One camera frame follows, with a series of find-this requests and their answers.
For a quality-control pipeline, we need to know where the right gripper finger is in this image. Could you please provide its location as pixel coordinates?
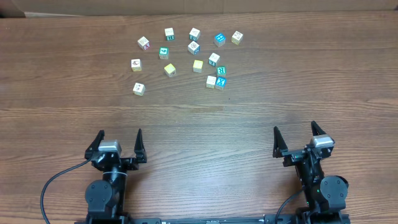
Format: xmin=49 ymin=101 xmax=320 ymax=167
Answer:
xmin=311 ymin=121 xmax=326 ymax=136
xmin=272 ymin=126 xmax=289 ymax=158

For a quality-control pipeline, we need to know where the wooden block animal picture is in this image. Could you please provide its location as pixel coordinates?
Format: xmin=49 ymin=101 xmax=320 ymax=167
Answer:
xmin=131 ymin=58 xmax=142 ymax=72

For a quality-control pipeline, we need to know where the green 4 block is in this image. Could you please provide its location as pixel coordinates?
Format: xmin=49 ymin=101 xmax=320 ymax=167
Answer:
xmin=159 ymin=47 xmax=169 ymax=60

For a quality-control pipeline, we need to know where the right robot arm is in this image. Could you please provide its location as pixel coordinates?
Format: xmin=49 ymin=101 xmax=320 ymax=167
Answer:
xmin=272 ymin=121 xmax=351 ymax=224

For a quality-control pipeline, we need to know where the wooden block red side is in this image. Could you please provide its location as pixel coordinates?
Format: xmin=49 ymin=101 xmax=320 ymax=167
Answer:
xmin=137 ymin=36 xmax=150 ymax=50

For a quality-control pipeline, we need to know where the wooden block yellow side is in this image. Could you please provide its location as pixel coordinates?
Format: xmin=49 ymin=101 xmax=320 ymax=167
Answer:
xmin=231 ymin=31 xmax=244 ymax=45

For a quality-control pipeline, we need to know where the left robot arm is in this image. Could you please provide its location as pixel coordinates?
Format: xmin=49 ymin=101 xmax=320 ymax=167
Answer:
xmin=85 ymin=130 xmax=147 ymax=223

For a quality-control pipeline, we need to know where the wooden block green E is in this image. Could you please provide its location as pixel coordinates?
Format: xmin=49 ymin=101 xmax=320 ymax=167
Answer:
xmin=164 ymin=27 xmax=175 ymax=41

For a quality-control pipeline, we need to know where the blue X block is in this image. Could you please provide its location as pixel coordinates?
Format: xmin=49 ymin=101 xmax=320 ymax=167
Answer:
xmin=215 ymin=77 xmax=226 ymax=90

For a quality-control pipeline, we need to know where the wooden block green side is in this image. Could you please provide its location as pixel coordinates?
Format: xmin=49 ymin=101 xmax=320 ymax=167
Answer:
xmin=208 ymin=53 xmax=220 ymax=67

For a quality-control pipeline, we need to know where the wooden block blue D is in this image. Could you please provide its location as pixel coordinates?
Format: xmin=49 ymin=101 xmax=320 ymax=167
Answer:
xmin=188 ymin=41 xmax=200 ymax=55

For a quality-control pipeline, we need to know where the green R block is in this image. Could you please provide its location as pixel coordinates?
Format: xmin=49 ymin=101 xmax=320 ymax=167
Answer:
xmin=216 ymin=66 xmax=226 ymax=77

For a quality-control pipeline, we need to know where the wooden block teal side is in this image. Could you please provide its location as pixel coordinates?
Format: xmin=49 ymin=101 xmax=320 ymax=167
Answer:
xmin=189 ymin=27 xmax=200 ymax=42

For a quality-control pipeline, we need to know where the blue H block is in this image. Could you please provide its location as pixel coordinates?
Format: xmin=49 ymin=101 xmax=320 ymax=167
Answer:
xmin=214 ymin=33 xmax=226 ymax=47

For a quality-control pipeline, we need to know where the plain wooden block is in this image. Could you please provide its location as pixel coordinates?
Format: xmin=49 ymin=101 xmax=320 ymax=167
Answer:
xmin=206 ymin=76 xmax=217 ymax=88

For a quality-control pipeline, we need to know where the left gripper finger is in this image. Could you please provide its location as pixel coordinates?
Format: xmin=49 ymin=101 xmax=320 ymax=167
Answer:
xmin=134 ymin=129 xmax=147 ymax=164
xmin=85 ymin=130 xmax=104 ymax=160

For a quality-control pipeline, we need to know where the yellow top tilted block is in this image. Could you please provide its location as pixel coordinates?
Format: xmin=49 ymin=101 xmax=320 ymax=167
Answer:
xmin=164 ymin=63 xmax=177 ymax=77

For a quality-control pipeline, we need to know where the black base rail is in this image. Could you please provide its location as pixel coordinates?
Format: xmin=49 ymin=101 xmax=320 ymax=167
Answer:
xmin=75 ymin=215 xmax=351 ymax=224

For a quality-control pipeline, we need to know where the cardboard backdrop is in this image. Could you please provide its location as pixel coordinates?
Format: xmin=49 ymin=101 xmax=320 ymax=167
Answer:
xmin=1 ymin=0 xmax=397 ymax=17

